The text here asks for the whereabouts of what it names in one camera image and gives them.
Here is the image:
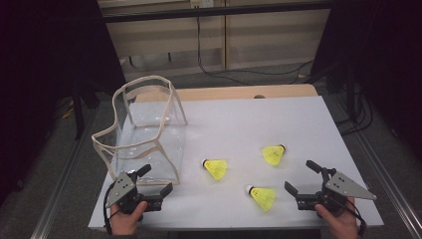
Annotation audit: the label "black floor cables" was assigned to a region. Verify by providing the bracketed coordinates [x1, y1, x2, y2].
[334, 96, 374, 136]

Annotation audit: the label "yellow and black cable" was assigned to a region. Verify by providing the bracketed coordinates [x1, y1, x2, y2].
[53, 96, 78, 120]

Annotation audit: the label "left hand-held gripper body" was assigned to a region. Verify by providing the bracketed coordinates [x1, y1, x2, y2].
[105, 168, 164, 215]

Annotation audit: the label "yellow plastic shuttlecock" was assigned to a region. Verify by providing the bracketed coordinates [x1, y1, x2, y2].
[201, 158, 229, 181]
[262, 143, 287, 167]
[245, 184, 278, 213]

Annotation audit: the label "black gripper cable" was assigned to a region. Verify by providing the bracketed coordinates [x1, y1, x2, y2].
[334, 195, 367, 237]
[103, 181, 115, 235]

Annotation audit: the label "aluminium floor rail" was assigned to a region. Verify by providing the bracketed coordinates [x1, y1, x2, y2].
[331, 96, 422, 239]
[31, 109, 98, 239]

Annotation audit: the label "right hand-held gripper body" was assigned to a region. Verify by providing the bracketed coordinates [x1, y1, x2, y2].
[296, 167, 378, 215]

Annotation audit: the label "white wall socket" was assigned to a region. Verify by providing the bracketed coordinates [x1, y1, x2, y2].
[190, 0, 215, 9]

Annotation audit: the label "person's left hand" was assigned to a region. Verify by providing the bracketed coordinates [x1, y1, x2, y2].
[108, 200, 148, 237]

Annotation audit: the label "black metal stand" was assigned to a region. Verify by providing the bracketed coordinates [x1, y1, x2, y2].
[326, 64, 357, 122]
[71, 74, 101, 140]

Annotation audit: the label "person's right hand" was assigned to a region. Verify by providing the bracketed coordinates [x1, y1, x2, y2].
[314, 197, 361, 239]

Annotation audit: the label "clear plastic bag beige trim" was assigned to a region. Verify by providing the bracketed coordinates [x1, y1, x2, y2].
[91, 75, 189, 186]

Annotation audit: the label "white table cover board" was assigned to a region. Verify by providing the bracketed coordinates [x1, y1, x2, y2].
[88, 95, 385, 230]

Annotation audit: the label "black curtain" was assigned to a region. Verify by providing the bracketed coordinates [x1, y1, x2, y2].
[0, 0, 127, 200]
[312, 0, 422, 160]

